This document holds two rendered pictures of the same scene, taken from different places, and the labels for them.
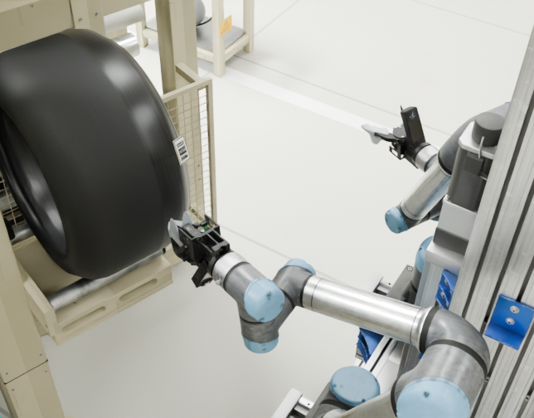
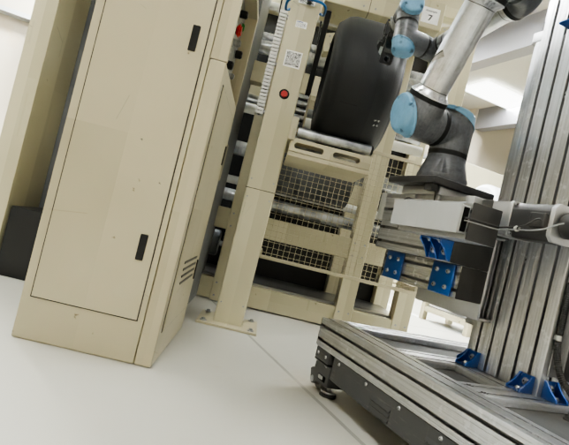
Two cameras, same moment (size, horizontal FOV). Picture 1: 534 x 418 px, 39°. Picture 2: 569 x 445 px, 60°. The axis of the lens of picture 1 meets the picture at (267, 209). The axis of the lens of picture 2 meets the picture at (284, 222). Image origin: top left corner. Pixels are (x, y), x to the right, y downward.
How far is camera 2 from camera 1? 2.15 m
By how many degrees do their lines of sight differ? 56
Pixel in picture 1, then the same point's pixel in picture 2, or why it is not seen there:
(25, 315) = (281, 144)
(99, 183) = (357, 33)
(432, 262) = (536, 41)
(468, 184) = not seen: outside the picture
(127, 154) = (377, 33)
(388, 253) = not seen: hidden behind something
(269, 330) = (408, 27)
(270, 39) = not seen: hidden behind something
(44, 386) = (261, 214)
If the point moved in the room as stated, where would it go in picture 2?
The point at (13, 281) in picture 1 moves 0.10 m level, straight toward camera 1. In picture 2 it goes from (288, 114) to (284, 108)
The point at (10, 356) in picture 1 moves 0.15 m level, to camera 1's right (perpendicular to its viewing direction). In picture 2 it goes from (260, 167) to (286, 170)
